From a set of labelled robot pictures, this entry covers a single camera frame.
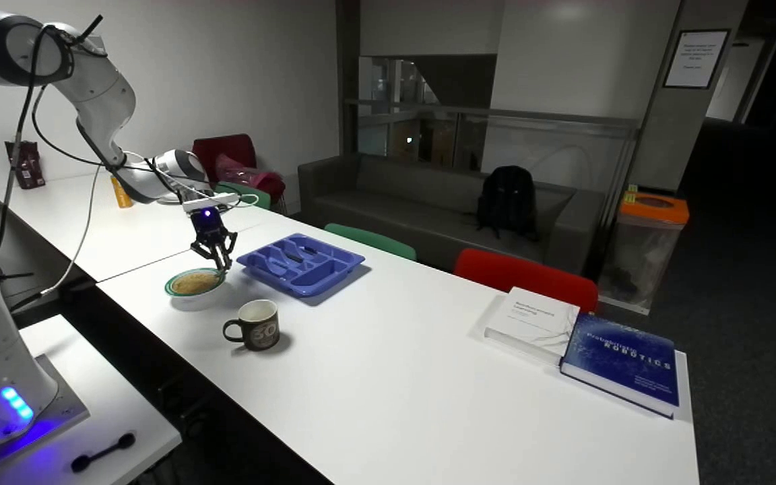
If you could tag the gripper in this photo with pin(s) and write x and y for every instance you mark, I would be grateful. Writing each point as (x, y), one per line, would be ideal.
(209, 225)

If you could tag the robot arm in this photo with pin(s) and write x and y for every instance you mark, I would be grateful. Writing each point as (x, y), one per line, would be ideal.
(102, 101)

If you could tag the green rimmed bowl with food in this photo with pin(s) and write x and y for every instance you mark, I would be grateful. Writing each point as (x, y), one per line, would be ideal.
(194, 284)

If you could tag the blue cutlery tray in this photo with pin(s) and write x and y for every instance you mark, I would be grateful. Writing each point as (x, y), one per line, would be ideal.
(300, 265)

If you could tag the green chair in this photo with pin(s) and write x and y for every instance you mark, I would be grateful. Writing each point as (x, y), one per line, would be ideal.
(253, 194)
(374, 241)

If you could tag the pink bag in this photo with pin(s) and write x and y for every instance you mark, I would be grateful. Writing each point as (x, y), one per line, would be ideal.
(253, 176)

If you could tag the dark mug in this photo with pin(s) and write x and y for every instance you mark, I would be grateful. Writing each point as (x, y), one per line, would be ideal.
(258, 327)

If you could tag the dark red chair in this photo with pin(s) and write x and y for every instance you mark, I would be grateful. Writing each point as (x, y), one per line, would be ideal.
(223, 149)

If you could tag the orange bottle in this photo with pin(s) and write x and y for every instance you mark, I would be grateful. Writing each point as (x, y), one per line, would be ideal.
(121, 193)

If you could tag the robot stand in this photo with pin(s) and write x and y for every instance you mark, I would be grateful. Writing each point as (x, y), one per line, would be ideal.
(112, 411)

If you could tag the grey sofa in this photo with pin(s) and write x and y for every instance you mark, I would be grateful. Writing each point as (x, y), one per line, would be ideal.
(415, 209)

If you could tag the dark red packet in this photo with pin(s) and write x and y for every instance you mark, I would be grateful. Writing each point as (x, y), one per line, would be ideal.
(26, 165)

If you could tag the black tool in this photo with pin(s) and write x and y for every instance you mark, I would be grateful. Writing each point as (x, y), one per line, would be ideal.
(102, 453)

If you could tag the black backpack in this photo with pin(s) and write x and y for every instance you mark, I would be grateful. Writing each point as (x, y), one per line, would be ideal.
(508, 199)

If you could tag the white book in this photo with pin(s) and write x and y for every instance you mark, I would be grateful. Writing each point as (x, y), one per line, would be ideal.
(533, 323)

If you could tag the glass railing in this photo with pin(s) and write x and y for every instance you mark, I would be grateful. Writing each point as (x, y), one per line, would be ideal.
(550, 145)

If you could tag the blue book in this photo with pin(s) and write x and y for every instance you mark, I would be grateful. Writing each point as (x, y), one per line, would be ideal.
(624, 364)

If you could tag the bin with orange lid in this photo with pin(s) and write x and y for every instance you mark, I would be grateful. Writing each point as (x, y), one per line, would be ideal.
(644, 249)

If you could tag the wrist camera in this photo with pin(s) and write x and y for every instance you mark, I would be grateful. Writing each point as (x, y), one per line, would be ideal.
(211, 200)

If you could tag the framed wall notice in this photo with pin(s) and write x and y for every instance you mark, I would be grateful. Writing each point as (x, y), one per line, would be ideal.
(696, 58)

